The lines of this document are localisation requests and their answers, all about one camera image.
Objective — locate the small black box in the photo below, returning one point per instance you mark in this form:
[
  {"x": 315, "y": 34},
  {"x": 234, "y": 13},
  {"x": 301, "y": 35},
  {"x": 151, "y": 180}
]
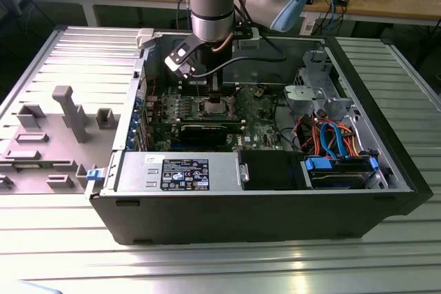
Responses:
[{"x": 341, "y": 0}]

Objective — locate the black graphics card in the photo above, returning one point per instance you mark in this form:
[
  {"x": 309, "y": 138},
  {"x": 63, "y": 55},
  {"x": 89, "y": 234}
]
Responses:
[{"x": 203, "y": 134}]

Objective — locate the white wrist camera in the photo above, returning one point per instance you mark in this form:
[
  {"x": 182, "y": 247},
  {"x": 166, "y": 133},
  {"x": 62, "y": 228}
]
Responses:
[{"x": 181, "y": 52}]

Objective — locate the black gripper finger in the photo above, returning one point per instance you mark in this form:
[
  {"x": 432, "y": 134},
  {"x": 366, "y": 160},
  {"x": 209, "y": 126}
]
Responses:
[
  {"x": 220, "y": 84},
  {"x": 209, "y": 84}
]

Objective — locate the silver metal drive cage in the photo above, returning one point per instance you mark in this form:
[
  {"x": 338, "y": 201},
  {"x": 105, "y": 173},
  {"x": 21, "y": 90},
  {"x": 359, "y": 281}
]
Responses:
[{"x": 303, "y": 96}]

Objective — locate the hard disk in blue carrier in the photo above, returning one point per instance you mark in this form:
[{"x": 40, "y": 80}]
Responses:
[{"x": 330, "y": 170}]

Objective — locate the green motherboard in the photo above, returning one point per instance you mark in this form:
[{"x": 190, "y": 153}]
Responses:
[{"x": 255, "y": 125}]

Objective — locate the black RAM slot bank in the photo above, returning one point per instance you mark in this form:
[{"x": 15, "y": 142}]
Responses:
[
  {"x": 206, "y": 120},
  {"x": 187, "y": 90}
]

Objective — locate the metal CPU locking lever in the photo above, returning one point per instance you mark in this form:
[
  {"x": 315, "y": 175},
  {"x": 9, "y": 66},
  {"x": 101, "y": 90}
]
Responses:
[
  {"x": 199, "y": 92},
  {"x": 245, "y": 107}
]

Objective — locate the grey plastic parts rack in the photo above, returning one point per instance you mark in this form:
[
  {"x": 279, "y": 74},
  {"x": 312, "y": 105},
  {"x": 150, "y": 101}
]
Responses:
[{"x": 58, "y": 135}]

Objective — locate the silver power supply unit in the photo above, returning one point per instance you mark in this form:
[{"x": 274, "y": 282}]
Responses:
[{"x": 138, "y": 170}]

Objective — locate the dark grey wrist camera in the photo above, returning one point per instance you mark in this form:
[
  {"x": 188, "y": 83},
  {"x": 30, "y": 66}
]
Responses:
[{"x": 248, "y": 43}]

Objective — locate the CPU socket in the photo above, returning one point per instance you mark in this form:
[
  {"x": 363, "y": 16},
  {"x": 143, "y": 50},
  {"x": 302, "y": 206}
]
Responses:
[{"x": 200, "y": 109}]

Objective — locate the black open PC case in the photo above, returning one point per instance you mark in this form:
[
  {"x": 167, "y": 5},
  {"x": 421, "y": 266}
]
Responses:
[{"x": 241, "y": 218}]

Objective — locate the blue plastic case latch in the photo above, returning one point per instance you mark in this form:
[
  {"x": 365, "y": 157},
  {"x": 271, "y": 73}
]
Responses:
[{"x": 94, "y": 174}]

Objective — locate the beige plastic case latch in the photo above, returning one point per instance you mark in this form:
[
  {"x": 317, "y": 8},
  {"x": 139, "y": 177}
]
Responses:
[{"x": 144, "y": 37}]

